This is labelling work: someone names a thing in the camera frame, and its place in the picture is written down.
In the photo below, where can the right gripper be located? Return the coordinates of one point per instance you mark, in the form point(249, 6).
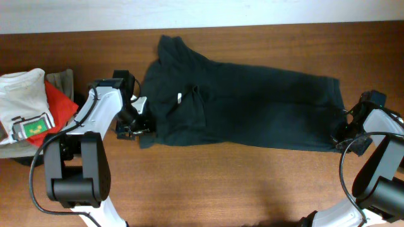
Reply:
point(335, 135)

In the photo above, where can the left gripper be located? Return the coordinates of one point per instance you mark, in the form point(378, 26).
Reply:
point(147, 122)

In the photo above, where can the dark green t-shirt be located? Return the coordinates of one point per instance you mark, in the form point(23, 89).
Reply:
point(196, 101)

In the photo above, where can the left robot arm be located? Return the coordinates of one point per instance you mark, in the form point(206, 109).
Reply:
point(77, 173)

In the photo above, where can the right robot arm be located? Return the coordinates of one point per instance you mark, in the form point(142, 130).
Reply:
point(376, 196)

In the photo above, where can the red folded t-shirt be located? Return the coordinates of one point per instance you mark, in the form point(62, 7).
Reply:
point(61, 108)

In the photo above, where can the beige folded t-shirt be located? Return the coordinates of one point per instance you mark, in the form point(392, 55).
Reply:
point(64, 82)

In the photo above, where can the white t-shirt with print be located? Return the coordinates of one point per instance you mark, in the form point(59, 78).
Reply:
point(24, 106)

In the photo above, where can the black folded garment bottom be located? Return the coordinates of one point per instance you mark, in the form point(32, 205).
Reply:
point(80, 100)

